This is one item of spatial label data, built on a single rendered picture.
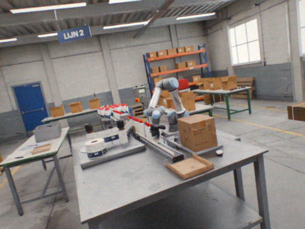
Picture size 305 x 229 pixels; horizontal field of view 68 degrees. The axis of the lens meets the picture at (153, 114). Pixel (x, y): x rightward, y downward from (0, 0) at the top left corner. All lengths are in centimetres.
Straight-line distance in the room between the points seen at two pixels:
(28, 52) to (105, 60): 302
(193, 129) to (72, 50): 876
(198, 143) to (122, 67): 853
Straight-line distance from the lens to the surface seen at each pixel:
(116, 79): 1026
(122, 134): 249
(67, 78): 1025
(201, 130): 204
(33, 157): 353
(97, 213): 155
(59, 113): 817
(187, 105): 430
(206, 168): 175
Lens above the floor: 160
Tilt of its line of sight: 10 degrees down
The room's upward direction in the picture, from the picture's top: 11 degrees counter-clockwise
